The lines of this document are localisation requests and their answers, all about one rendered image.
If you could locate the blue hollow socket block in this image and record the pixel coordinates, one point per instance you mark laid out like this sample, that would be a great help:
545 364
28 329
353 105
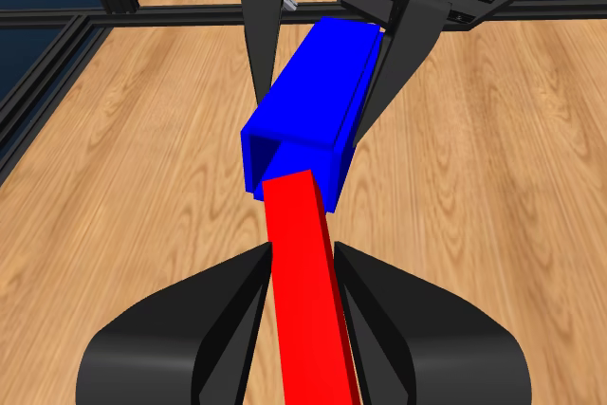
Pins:
308 87

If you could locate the thin red peg bar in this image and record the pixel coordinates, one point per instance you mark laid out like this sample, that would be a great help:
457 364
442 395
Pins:
308 291

